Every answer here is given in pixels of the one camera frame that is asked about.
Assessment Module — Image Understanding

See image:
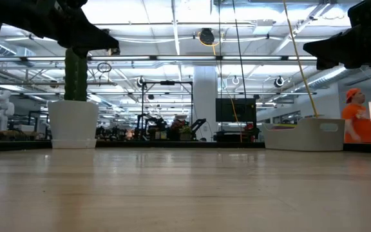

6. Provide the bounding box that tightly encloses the person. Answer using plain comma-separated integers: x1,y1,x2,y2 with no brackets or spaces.
341,87,371,144

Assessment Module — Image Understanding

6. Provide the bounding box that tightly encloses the white hexagonal plant pot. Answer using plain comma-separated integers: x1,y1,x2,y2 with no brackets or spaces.
47,100,100,150

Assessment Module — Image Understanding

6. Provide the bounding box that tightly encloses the black aluminium table frame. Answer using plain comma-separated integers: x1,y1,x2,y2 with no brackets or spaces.
0,140,371,154

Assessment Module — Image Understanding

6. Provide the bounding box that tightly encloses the grey plastic basket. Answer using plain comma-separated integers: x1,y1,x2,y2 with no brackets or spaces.
262,117,346,152

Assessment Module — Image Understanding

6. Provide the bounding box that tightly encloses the white humanoid robot figure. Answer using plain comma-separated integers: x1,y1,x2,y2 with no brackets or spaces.
0,90,15,130

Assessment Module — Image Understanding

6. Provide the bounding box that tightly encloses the black wall screen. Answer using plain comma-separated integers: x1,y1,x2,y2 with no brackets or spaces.
214,97,258,123

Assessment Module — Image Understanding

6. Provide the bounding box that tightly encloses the yellow hanging cable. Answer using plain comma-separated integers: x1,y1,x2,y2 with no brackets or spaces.
281,0,319,119

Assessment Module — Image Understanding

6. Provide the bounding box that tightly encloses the white building column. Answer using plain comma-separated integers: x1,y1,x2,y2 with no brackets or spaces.
193,66,219,142

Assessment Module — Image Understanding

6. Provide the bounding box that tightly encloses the black gantry frame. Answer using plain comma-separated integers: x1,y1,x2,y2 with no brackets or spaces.
140,80,195,130

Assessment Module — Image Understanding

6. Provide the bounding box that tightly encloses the black hanging cable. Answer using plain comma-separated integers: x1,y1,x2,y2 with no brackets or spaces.
231,0,249,101

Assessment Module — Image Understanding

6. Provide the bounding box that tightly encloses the green cactus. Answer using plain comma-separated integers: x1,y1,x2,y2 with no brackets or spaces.
63,47,89,102

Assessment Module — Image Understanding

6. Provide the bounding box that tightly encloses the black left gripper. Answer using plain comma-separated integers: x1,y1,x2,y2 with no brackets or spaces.
0,0,120,60

